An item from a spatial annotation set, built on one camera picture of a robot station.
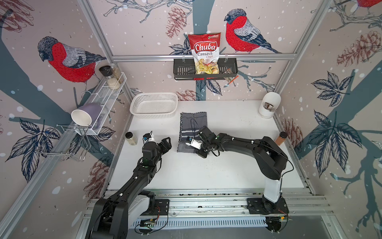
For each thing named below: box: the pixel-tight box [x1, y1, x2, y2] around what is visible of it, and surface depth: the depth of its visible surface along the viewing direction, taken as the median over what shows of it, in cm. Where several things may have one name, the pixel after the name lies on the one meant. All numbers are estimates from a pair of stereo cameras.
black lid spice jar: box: [98, 65, 121, 91], surface depth 83 cm
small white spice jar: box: [125, 131, 138, 146], surface depth 94 cm
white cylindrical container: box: [258, 91, 282, 119], surface depth 109 cm
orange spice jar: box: [275, 131, 288, 146], surface depth 92 cm
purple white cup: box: [71, 103, 102, 127], surface depth 63 cm
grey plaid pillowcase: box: [177, 111, 208, 153], surface depth 111 cm
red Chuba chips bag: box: [188, 31, 221, 75], surface depth 84 cm
